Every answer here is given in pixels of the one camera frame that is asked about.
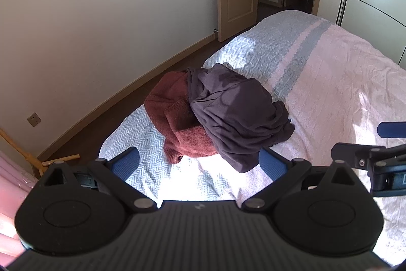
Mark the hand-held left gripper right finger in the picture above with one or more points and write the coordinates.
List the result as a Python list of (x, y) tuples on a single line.
[(272, 163)]

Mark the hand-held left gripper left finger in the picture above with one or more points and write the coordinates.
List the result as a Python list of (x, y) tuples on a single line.
[(125, 161)]

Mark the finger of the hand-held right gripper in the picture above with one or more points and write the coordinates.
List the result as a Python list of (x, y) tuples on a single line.
[(349, 153), (391, 129)]

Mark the dark grey garment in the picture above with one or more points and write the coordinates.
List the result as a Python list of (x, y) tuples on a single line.
[(234, 112)]

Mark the red knitted sweater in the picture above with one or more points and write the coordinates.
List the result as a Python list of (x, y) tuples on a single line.
[(180, 118)]

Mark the wooden rack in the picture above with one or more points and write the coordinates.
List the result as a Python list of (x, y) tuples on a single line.
[(28, 156)]

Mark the pink curtain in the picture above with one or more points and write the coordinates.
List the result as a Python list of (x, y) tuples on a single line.
[(12, 191)]

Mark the beige wall socket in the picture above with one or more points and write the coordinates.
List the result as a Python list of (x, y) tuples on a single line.
[(34, 120)]

